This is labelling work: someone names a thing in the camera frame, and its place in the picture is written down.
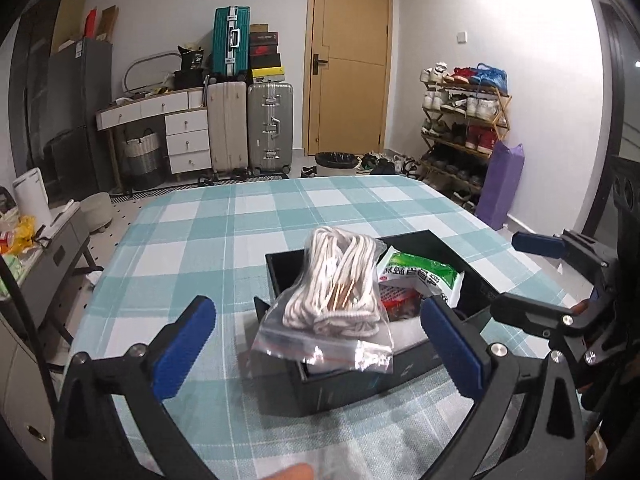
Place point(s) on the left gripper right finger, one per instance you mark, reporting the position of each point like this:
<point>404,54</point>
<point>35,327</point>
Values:
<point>545,442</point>

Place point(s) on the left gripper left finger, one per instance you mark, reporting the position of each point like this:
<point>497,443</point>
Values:
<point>89,440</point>

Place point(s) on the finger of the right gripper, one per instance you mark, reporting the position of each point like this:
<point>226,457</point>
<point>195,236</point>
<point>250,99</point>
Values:
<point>533,317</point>
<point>555,249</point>

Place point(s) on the white foam block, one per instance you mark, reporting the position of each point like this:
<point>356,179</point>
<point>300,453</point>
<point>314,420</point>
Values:
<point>407,334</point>

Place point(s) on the red snack packet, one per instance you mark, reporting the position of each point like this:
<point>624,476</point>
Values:
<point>400,303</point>

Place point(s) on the green snack packet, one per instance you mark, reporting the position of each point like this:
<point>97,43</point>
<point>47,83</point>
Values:
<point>426,276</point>

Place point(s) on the person's right hand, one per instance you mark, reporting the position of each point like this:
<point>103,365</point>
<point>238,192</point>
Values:
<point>580,308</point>

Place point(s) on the person's left hand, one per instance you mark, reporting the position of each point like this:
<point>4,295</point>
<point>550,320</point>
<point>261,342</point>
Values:
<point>301,471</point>

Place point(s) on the purple bag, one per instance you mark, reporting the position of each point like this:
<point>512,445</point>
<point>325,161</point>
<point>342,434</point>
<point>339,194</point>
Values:
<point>501,183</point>

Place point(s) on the black storage box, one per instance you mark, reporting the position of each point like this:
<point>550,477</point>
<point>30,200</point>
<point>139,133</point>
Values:
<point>327,322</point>

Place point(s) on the grey side cabinet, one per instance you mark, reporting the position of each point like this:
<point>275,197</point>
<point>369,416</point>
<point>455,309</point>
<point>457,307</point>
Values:
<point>54,283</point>

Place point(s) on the wooden shoe rack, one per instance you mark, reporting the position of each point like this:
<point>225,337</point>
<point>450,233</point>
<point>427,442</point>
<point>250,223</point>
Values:
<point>465,116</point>

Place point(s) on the yellow plastic bag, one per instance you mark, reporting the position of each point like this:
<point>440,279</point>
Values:
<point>17,235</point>

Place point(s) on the teal plaid tablecloth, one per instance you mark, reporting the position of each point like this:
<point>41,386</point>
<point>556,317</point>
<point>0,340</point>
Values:
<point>236,407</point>

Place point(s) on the laundry basket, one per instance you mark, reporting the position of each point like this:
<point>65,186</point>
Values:
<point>145,160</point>

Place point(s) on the wooden door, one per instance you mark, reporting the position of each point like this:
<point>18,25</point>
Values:
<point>348,61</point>

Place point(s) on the white drawer desk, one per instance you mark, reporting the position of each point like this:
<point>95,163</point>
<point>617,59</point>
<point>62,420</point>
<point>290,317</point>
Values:
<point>180,120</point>

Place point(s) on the beige suitcase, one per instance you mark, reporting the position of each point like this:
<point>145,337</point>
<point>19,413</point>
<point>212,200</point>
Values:
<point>227,128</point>

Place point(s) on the silver suitcase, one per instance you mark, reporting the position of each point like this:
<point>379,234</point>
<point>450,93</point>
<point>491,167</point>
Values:
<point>270,127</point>

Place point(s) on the stacked shoe boxes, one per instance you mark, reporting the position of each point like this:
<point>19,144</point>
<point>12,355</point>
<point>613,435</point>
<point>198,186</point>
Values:
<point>264,56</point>

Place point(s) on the teal suitcase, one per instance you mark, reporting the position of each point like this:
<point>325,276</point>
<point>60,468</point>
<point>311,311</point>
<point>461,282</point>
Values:
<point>230,42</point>

